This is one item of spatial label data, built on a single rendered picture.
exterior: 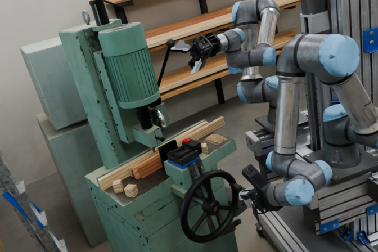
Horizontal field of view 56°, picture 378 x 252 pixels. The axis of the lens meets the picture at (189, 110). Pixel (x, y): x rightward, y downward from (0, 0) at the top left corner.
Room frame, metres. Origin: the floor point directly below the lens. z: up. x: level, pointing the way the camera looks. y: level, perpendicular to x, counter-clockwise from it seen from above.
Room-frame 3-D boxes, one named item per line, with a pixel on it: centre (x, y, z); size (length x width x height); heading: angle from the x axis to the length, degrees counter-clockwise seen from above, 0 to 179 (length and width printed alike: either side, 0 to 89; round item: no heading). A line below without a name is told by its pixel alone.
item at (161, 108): (1.67, 0.16, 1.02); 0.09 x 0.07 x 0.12; 124
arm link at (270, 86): (1.74, -0.47, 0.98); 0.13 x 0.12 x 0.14; 64
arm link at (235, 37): (1.58, -0.25, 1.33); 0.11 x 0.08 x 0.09; 124
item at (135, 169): (1.38, 0.18, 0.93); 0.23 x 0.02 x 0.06; 124
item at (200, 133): (1.50, 0.07, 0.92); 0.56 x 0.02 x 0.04; 124
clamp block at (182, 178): (1.28, 0.06, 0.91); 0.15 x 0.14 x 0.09; 124
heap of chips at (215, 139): (1.51, -0.09, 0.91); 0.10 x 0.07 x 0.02; 34
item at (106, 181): (1.46, 0.17, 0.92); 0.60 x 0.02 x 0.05; 124
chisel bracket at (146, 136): (1.44, 0.20, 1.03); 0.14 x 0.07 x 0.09; 34
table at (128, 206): (1.35, 0.10, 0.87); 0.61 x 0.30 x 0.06; 124
